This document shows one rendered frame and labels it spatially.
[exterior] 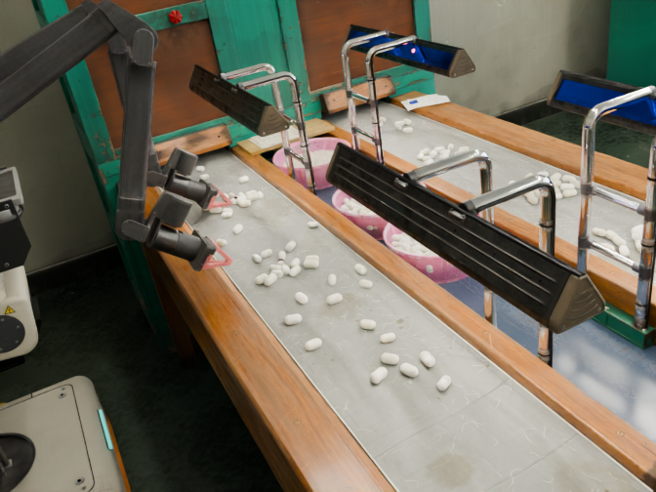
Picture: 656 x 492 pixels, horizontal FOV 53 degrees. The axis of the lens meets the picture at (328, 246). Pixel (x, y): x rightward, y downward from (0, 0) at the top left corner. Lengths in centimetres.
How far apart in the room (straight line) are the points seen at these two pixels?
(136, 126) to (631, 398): 108
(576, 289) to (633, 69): 352
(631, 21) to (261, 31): 245
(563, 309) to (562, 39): 379
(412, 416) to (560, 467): 25
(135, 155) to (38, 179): 192
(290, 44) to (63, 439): 149
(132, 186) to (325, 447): 68
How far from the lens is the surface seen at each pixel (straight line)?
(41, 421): 220
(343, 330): 137
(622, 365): 138
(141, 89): 141
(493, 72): 422
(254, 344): 135
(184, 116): 237
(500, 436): 113
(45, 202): 336
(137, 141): 142
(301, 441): 112
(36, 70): 142
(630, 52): 429
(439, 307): 136
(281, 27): 243
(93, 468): 196
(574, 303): 83
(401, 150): 220
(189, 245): 148
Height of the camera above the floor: 156
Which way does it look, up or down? 29 degrees down
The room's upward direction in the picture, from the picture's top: 10 degrees counter-clockwise
